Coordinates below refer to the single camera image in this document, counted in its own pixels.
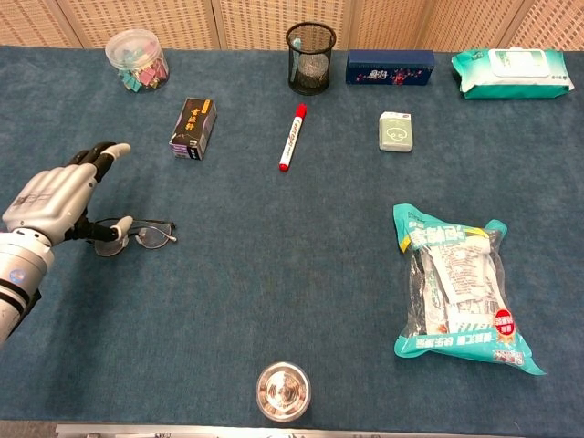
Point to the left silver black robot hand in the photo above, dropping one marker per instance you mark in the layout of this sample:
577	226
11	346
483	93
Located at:
52	201

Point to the round metal tin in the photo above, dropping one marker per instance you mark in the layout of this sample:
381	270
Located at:
283	392

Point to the silver steel wool ball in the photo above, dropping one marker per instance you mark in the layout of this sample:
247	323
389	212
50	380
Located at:
314	70

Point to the green white wet wipes pack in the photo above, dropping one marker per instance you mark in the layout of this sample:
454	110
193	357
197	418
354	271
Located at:
511	73

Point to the woven folding screen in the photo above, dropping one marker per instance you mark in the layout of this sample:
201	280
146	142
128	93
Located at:
182	23

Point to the clear jar of binder clips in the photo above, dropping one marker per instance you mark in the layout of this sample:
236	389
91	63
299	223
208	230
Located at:
137	59

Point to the small grey-green tissue pack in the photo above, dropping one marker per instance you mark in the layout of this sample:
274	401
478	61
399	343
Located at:
396	132

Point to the teal clear snack bag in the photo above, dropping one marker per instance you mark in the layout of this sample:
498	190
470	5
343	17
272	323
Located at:
461	292

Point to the black mesh pen holder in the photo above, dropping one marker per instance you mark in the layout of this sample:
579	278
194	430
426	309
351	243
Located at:
319	90

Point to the light blue pen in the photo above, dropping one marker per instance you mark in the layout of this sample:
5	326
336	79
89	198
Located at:
296	50

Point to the aluminium rail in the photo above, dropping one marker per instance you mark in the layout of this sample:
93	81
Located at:
228	431

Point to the black staple box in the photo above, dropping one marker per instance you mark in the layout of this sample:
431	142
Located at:
191	128

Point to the dark blue rectangular box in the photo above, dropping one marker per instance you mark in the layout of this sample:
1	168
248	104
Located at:
388	64

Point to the red white marker pen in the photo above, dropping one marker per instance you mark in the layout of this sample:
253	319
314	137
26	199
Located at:
292	137

